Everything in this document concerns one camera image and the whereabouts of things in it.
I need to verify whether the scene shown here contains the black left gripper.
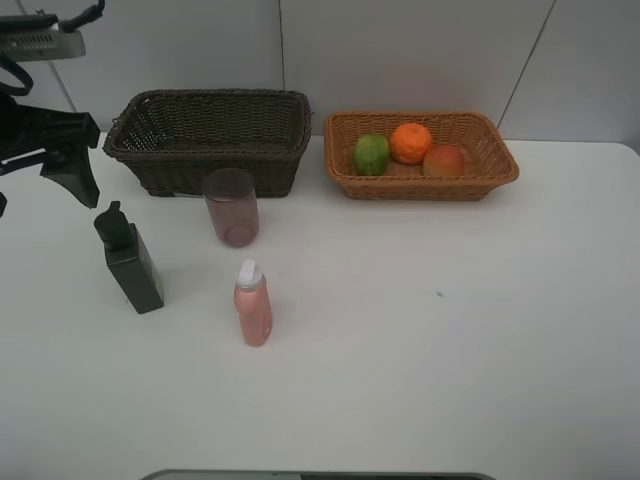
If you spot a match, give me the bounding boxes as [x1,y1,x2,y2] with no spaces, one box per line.
[0,93,99,218]

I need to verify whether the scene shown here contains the pink bottle white cap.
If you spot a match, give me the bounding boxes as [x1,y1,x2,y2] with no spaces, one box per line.
[234,259,273,347]

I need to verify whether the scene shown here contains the orange mandarin fruit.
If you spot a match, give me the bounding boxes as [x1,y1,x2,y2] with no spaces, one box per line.
[389,123,433,165]

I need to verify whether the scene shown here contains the round brown bread bun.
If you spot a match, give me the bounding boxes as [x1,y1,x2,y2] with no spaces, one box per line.
[423,145,465,177]

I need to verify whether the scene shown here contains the dark green pump bottle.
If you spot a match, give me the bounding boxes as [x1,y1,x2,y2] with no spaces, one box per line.
[94,201,164,314]

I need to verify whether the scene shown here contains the dark brown wicker basket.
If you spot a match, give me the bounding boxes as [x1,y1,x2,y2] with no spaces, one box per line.
[103,89,312,198]

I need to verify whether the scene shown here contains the translucent pink plastic cup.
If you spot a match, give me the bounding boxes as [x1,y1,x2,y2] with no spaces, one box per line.
[202,168,259,248]

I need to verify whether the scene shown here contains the tan wicker basket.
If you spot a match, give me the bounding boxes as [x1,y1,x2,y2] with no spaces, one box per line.
[324,110,519,201]

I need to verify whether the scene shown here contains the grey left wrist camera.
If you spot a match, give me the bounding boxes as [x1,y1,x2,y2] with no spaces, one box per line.
[1,14,86,63]

